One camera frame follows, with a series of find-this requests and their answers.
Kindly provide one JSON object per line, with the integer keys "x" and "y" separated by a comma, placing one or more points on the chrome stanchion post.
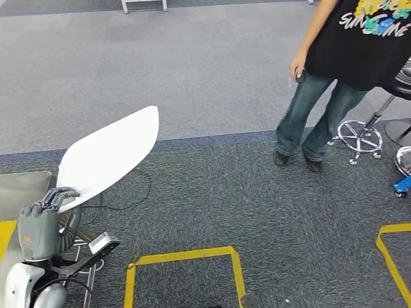
{"x": 404, "y": 161}

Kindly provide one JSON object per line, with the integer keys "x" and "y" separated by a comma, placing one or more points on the person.
{"x": 353, "y": 42}

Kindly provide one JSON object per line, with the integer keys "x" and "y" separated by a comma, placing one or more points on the person's right hand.
{"x": 297, "y": 66}

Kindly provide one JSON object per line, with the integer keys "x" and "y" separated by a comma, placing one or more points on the person's right forearm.
{"x": 316, "y": 27}

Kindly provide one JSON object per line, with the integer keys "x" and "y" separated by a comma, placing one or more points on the large yellow tape rectangle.
{"x": 6, "y": 238}

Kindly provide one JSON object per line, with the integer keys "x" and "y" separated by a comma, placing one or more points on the blue metal shelf rack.
{"x": 403, "y": 185}

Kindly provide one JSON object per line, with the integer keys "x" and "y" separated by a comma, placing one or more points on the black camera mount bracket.
{"x": 73, "y": 265}

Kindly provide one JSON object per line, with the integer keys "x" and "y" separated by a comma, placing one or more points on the yellow floor tape outline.
{"x": 129, "y": 285}

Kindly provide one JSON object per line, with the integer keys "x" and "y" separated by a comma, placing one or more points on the white table frame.
{"x": 123, "y": 6}

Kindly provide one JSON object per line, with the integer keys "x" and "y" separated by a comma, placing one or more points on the dark robot body part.
{"x": 250, "y": 301}

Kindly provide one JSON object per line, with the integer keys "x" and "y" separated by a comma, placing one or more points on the black pole round base stand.
{"x": 398, "y": 134}

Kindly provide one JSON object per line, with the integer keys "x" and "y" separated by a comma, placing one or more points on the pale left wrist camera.
{"x": 103, "y": 242}

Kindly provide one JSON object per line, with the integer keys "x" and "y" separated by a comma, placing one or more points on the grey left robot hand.
{"x": 38, "y": 236}

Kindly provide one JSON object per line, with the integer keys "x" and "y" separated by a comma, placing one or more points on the white plastic body panel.
{"x": 109, "y": 153}

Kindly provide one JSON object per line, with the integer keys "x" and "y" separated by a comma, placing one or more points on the steel workbench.
{"x": 22, "y": 191}

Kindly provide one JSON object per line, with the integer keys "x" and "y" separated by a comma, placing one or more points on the black round stool chrome base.
{"x": 404, "y": 80}

